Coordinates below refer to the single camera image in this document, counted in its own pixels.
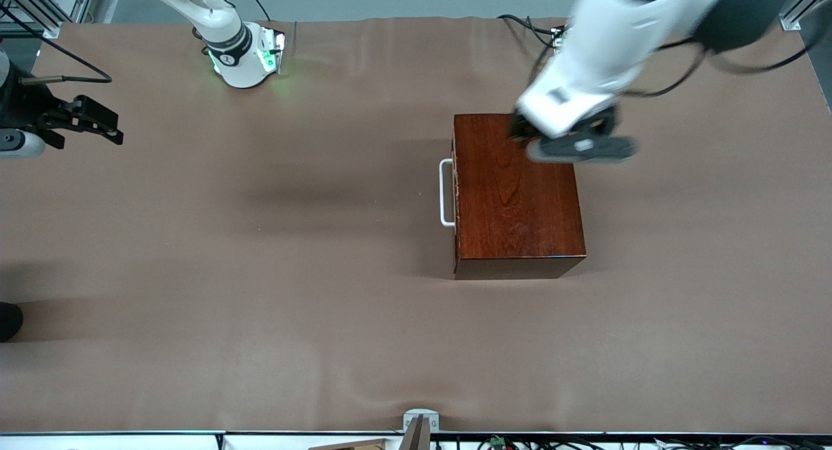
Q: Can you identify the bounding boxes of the red-brown wooden cabinet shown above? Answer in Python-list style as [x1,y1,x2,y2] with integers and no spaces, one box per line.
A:
[452,113,587,280]

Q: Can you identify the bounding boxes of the black round object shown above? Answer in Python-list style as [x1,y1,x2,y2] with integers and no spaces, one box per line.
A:
[0,302,24,343]

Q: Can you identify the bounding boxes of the brown table cover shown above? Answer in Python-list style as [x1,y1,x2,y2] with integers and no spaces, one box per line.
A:
[0,18,832,434]

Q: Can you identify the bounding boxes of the light brown wooden piece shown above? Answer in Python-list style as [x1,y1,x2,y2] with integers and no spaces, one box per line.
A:
[307,438,391,450]

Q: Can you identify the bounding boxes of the aluminium frame profile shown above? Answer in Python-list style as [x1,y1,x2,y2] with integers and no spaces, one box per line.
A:
[780,0,832,31]
[0,0,98,40]

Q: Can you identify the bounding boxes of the black left arm base cables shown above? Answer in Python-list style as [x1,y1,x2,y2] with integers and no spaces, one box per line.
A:
[497,13,561,67]

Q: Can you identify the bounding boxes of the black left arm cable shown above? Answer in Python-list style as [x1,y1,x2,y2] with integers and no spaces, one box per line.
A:
[614,37,813,101]

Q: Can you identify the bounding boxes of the white table frame rail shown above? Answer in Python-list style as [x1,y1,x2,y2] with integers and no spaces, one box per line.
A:
[0,430,832,450]

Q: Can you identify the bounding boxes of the tangled black cables bundle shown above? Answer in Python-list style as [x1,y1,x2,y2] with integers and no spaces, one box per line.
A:
[435,435,832,450]

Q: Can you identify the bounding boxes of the grey metal clamp bracket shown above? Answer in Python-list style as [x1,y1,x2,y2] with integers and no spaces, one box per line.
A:
[402,408,440,450]

